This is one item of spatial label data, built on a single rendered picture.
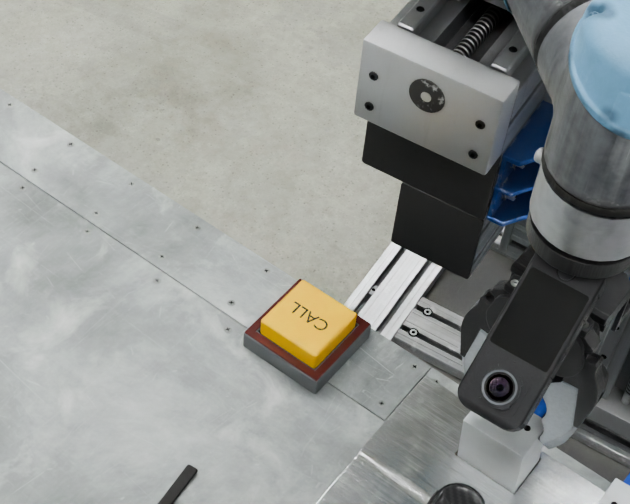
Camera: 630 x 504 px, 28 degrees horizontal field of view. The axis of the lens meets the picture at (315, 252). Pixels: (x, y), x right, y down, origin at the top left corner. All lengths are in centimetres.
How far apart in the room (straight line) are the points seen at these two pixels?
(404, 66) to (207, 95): 142
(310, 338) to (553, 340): 33
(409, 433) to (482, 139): 28
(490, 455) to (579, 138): 31
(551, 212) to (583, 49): 11
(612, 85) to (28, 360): 61
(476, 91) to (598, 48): 40
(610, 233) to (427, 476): 28
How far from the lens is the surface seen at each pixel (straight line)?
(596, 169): 70
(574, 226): 73
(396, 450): 94
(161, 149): 237
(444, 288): 192
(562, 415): 87
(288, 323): 107
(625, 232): 73
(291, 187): 231
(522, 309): 78
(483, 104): 106
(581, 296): 77
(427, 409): 97
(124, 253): 116
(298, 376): 107
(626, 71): 65
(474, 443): 92
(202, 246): 116
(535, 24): 73
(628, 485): 93
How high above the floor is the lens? 169
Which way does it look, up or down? 50 degrees down
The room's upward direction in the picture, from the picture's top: 6 degrees clockwise
